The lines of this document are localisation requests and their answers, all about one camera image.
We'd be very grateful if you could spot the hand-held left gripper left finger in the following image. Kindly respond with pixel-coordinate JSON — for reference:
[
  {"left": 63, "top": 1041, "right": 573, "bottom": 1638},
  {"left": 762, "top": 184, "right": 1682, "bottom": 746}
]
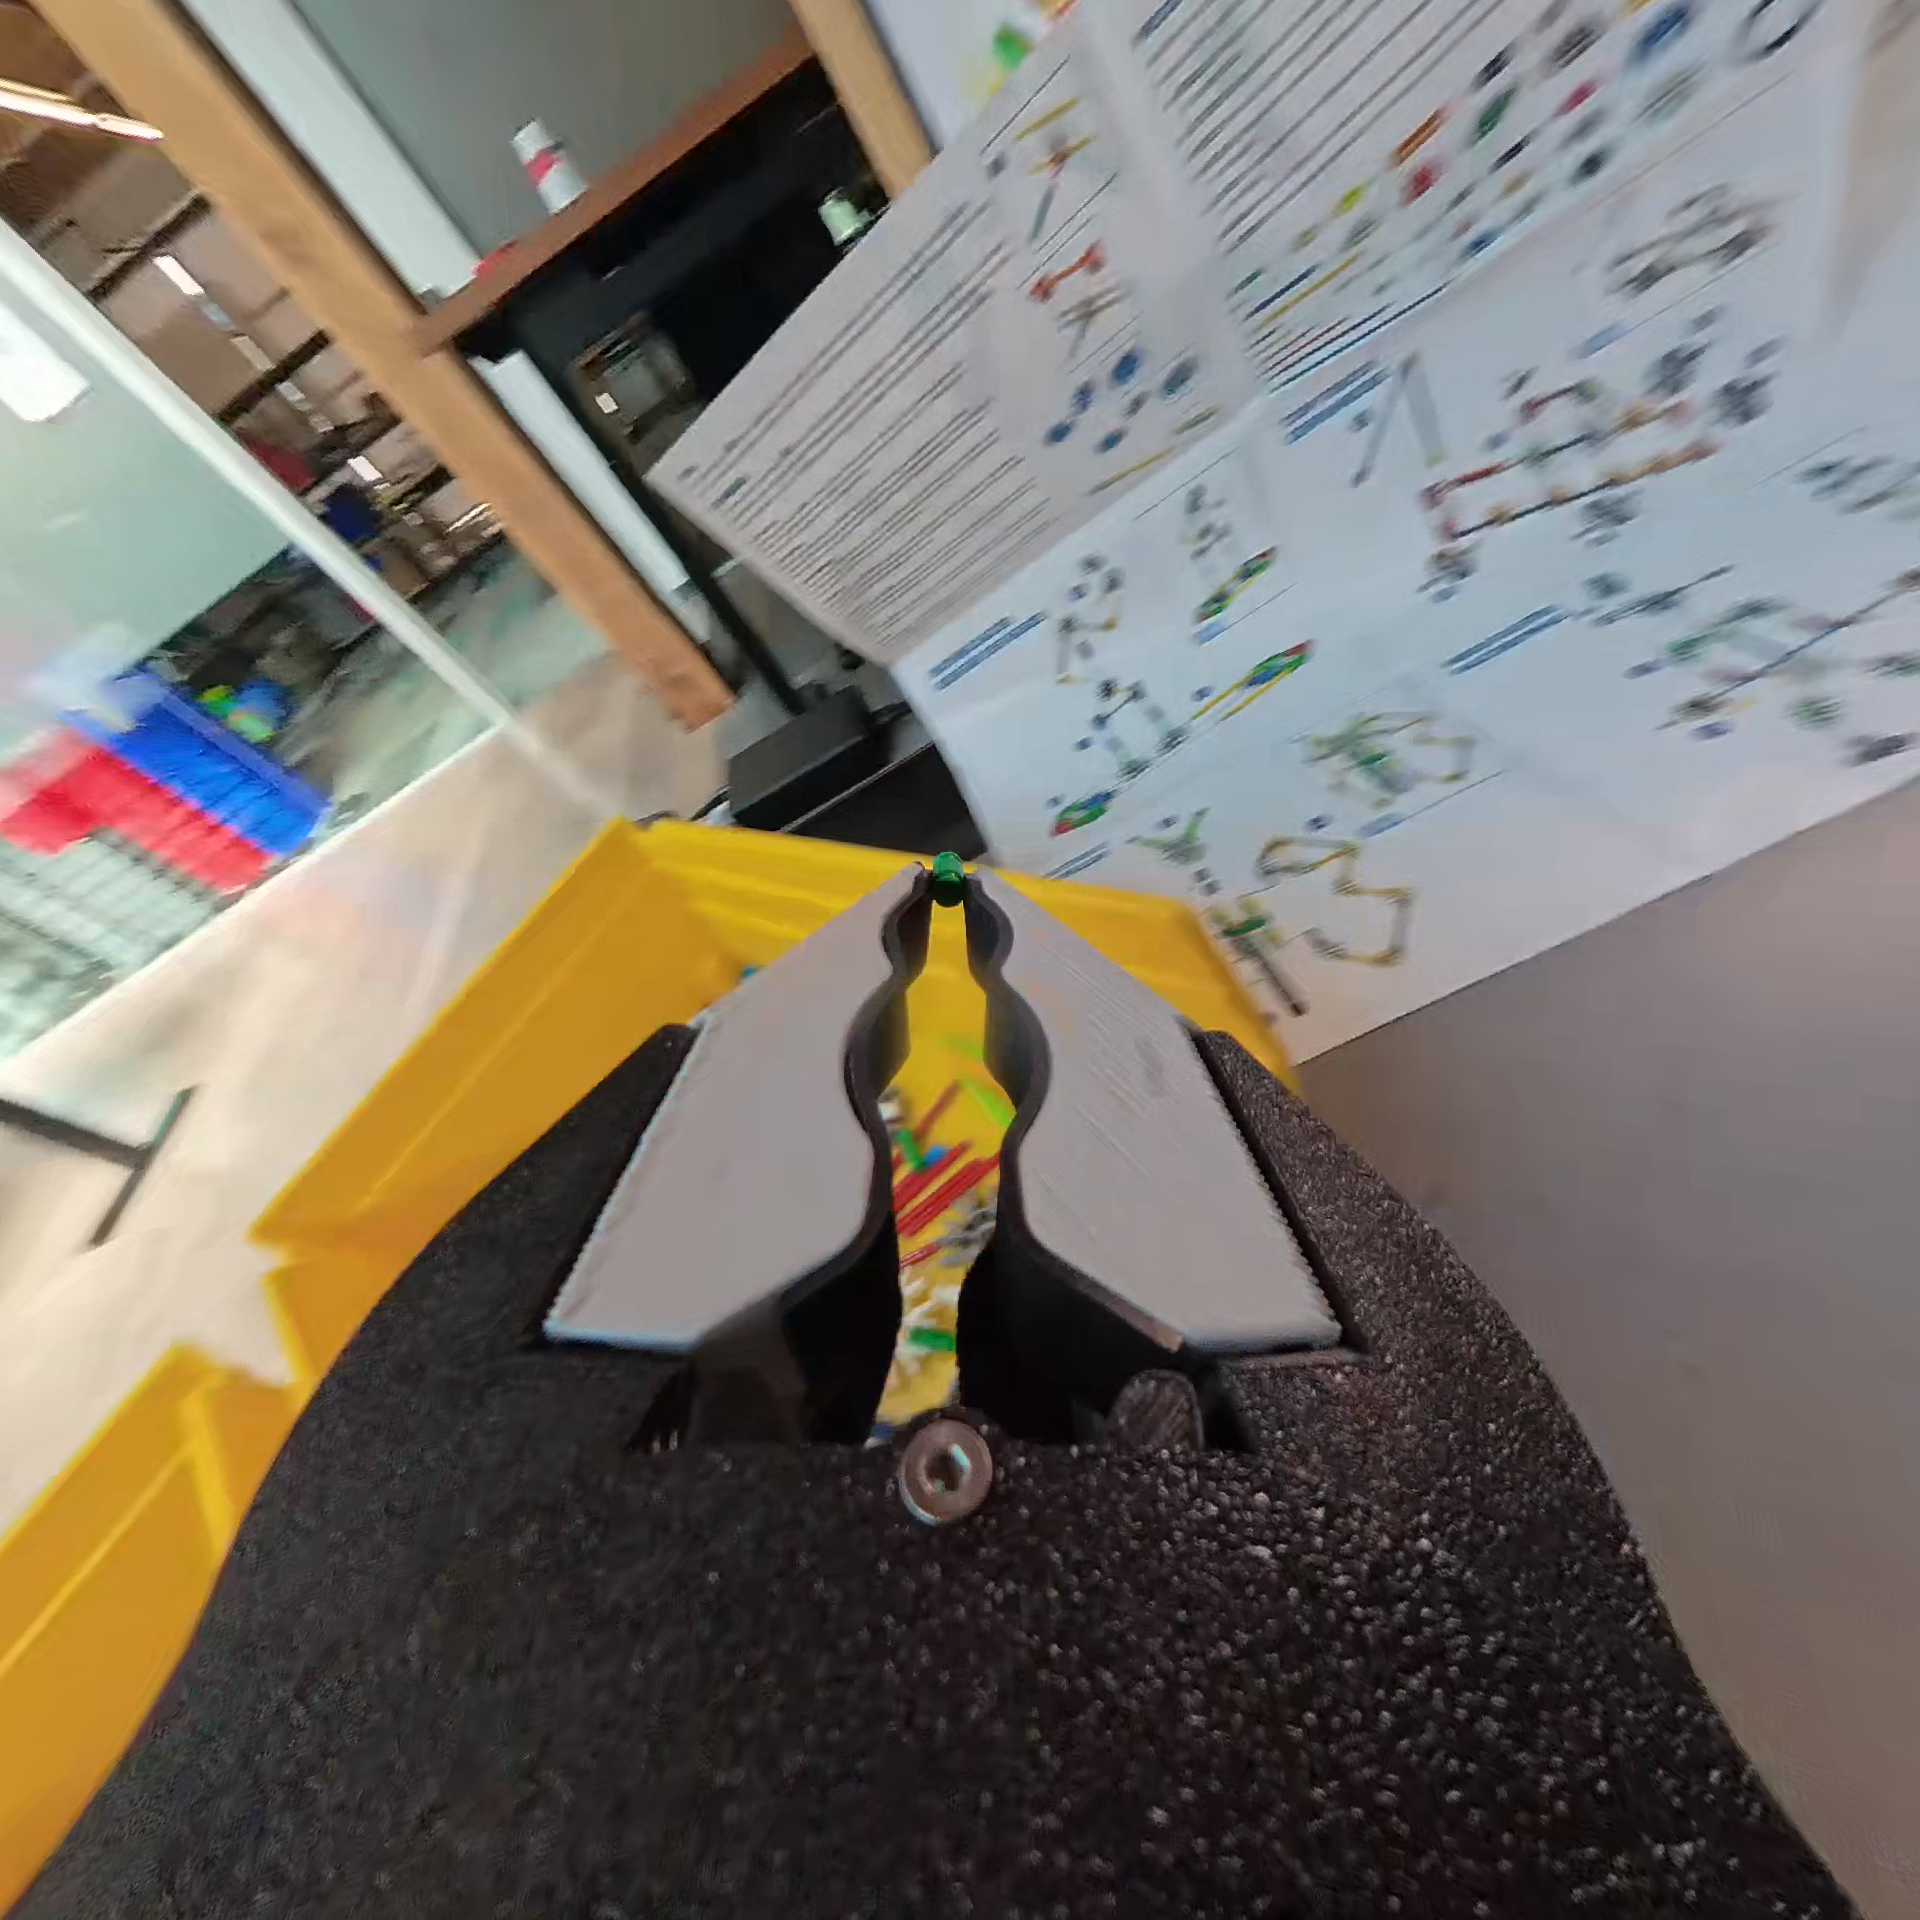
[{"left": 540, "top": 866, "right": 935, "bottom": 1419}]

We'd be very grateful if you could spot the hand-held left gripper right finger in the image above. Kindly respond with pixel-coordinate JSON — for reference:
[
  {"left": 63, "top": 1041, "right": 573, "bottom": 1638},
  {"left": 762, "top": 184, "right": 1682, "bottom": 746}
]
[{"left": 967, "top": 881, "right": 1346, "bottom": 1419}]

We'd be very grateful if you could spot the yellow bin with toy pieces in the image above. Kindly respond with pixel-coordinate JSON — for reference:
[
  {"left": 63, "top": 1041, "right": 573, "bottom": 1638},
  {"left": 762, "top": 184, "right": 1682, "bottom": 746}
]
[{"left": 255, "top": 819, "right": 1295, "bottom": 1449}]

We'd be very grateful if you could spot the grey desk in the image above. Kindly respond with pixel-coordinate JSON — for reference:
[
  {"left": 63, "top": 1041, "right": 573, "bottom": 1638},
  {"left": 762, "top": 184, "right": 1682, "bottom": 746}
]
[{"left": 1276, "top": 775, "right": 1920, "bottom": 1920}]

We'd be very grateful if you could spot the pile of colourful toy pieces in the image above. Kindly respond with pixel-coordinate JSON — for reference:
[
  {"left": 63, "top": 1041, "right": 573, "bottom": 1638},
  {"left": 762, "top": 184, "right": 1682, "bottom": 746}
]
[{"left": 877, "top": 990, "right": 1013, "bottom": 1428}]

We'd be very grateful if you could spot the black flat device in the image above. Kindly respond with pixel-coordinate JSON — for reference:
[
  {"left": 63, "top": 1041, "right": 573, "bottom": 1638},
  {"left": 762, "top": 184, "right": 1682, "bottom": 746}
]
[{"left": 786, "top": 754, "right": 992, "bottom": 866}]

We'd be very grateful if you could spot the black box device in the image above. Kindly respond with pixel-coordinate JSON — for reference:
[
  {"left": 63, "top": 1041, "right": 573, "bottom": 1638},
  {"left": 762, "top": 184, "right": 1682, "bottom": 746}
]
[{"left": 720, "top": 689, "right": 909, "bottom": 832}]

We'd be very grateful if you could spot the toy instruction poster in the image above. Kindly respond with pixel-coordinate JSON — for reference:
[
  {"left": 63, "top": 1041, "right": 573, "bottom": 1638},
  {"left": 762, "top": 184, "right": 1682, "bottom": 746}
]
[{"left": 645, "top": 0, "right": 1920, "bottom": 1066}]

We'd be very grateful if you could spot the red and blue bin shelf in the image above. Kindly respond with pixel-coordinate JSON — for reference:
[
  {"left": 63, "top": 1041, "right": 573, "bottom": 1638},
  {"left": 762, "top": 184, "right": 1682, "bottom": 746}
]
[{"left": 0, "top": 665, "right": 338, "bottom": 937}]

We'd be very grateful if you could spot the yellow bin with toy wheels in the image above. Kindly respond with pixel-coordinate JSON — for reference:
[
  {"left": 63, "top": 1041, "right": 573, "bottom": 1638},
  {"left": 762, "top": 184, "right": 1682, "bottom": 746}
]
[{"left": 0, "top": 1344, "right": 308, "bottom": 1863}]

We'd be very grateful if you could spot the wooden pillar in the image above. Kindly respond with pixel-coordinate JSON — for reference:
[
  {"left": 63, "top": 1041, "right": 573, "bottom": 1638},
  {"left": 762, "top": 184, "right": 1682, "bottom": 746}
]
[{"left": 23, "top": 0, "right": 741, "bottom": 733}]

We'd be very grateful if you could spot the wooden office table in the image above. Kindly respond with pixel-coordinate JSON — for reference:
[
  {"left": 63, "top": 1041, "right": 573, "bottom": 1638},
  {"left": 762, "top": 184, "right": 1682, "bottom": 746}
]
[{"left": 407, "top": 33, "right": 899, "bottom": 722}]

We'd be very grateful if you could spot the white cup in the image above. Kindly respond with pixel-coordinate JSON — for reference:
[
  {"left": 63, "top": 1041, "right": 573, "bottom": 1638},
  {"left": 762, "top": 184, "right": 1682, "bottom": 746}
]
[{"left": 510, "top": 123, "right": 592, "bottom": 220}]

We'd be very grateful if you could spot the wooden board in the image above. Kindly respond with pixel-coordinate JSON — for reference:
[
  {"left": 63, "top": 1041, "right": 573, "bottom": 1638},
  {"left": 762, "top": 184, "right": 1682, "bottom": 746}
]
[{"left": 790, "top": 0, "right": 935, "bottom": 195}]

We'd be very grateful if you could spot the upright printed instruction sheet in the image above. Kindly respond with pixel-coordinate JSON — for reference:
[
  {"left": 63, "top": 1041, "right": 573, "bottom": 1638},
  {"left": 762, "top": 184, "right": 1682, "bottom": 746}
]
[{"left": 877, "top": 0, "right": 1204, "bottom": 146}]

